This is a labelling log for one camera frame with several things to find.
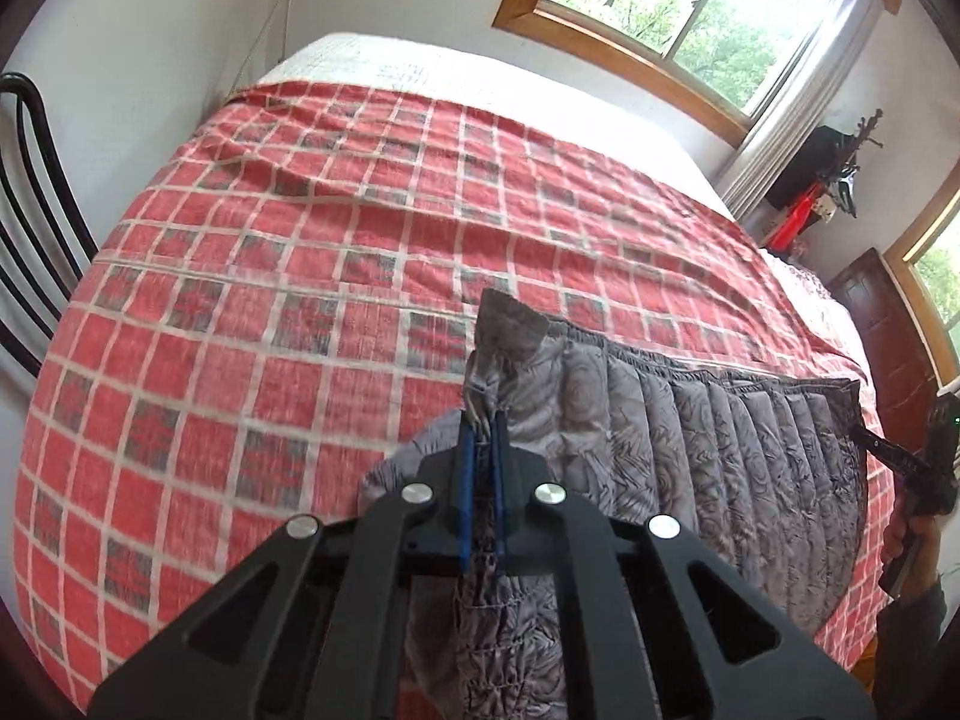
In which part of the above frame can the white mattress sheet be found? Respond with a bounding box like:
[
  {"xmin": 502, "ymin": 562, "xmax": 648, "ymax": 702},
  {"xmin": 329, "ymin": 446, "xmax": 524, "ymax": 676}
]
[{"xmin": 251, "ymin": 30, "xmax": 732, "ymax": 215}]

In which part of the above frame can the white curtain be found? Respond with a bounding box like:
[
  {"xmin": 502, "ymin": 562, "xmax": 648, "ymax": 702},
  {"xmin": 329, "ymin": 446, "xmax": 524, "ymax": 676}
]
[{"xmin": 712, "ymin": 0, "xmax": 884, "ymax": 224}]

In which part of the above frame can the person's right forearm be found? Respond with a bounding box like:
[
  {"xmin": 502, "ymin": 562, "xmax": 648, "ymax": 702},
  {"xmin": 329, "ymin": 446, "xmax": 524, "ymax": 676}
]
[{"xmin": 872, "ymin": 576, "xmax": 951, "ymax": 700}]

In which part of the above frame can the red hanging bag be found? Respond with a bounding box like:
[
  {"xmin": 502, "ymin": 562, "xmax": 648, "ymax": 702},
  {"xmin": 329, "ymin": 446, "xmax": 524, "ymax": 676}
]
[{"xmin": 765, "ymin": 186, "xmax": 824, "ymax": 254}]

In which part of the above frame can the grey quilted jacket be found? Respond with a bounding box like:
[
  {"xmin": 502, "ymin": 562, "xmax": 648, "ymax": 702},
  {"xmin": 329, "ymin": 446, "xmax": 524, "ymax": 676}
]
[{"xmin": 358, "ymin": 287, "xmax": 872, "ymax": 720}]

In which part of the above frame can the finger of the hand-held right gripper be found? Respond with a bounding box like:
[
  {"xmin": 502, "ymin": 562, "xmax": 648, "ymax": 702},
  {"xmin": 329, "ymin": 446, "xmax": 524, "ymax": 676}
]
[{"xmin": 853, "ymin": 424, "xmax": 922, "ymax": 476}]

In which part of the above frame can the wooden coat rack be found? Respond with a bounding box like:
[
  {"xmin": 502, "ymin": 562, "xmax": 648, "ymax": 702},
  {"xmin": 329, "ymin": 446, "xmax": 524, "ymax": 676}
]
[{"xmin": 840, "ymin": 109, "xmax": 886, "ymax": 220}]

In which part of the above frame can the large wooden frame window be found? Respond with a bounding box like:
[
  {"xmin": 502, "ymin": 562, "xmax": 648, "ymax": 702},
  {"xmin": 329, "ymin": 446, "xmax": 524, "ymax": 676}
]
[{"xmin": 491, "ymin": 0, "xmax": 902, "ymax": 149}]

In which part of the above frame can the dark hanging coat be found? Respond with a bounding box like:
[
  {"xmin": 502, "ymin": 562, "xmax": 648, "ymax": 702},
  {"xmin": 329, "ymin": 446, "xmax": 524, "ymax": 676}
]
[{"xmin": 765, "ymin": 125, "xmax": 856, "ymax": 211}]

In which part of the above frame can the black metal chair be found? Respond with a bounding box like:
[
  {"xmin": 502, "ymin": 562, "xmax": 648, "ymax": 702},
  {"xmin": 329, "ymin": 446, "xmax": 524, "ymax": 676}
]
[{"xmin": 0, "ymin": 71, "xmax": 102, "ymax": 385}]

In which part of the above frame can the person's right hand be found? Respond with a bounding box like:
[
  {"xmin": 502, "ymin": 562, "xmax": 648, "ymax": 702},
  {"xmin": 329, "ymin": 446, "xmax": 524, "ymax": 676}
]
[{"xmin": 880, "ymin": 513, "xmax": 944, "ymax": 595}]

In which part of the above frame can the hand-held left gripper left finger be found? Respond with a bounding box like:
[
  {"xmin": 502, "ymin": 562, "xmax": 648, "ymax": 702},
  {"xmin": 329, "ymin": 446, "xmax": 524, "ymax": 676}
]
[{"xmin": 88, "ymin": 412, "xmax": 476, "ymax": 720}]

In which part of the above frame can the white hanging cord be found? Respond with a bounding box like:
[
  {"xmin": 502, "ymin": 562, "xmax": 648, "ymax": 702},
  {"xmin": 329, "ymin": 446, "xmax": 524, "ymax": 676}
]
[{"xmin": 223, "ymin": 0, "xmax": 310, "ymax": 107}]

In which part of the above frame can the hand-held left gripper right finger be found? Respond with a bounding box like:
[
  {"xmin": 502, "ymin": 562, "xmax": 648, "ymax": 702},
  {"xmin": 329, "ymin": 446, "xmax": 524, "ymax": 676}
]
[{"xmin": 490, "ymin": 409, "xmax": 876, "ymax": 720}]

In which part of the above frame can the floral bedspread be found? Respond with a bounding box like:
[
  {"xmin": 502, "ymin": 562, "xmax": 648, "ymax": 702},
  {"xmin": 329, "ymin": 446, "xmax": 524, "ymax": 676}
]
[{"xmin": 757, "ymin": 246, "xmax": 835, "ymax": 302}]

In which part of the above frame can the narrow wooden frame window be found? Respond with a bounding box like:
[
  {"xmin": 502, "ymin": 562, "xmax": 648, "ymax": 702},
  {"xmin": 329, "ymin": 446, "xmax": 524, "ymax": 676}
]
[{"xmin": 881, "ymin": 180, "xmax": 960, "ymax": 385}]

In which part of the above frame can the red checked blanket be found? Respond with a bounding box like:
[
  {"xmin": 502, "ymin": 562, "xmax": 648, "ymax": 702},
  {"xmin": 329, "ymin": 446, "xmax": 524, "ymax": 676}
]
[{"xmin": 15, "ymin": 79, "xmax": 886, "ymax": 720}]

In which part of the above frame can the dark wooden headboard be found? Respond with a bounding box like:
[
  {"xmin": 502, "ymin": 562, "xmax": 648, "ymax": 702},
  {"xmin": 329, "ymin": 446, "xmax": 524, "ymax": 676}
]
[{"xmin": 825, "ymin": 246, "xmax": 960, "ymax": 437}]

